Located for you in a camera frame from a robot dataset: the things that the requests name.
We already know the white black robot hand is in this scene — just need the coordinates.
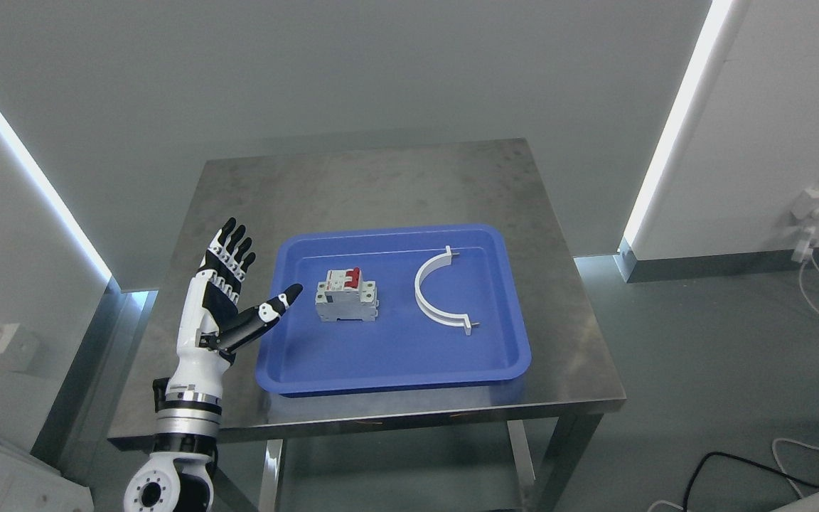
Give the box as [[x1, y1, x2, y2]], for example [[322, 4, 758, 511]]
[[168, 218, 304, 396]]

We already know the grey red circuit breaker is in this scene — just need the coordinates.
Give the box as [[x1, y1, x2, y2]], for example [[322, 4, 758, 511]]
[[315, 267, 378, 323]]

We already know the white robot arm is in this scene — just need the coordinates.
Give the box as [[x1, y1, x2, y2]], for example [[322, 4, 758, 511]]
[[122, 377, 222, 511]]

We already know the blue plastic tray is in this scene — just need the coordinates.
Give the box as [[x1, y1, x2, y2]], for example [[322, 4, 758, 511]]
[[255, 224, 532, 396]]

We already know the white curved pipe clamp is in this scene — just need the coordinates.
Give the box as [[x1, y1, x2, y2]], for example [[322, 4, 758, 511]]
[[412, 245, 480, 337]]

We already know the white cardboard box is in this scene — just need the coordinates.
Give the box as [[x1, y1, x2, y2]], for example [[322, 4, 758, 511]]
[[0, 437, 94, 511]]

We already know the white wall box left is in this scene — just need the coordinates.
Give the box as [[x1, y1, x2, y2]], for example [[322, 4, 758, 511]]
[[0, 323, 41, 373]]

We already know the white wall socket box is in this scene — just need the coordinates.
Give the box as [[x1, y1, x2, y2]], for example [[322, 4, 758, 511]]
[[790, 187, 819, 265]]

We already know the black cable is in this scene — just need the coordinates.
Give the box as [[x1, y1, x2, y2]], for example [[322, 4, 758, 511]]
[[681, 452, 819, 512]]

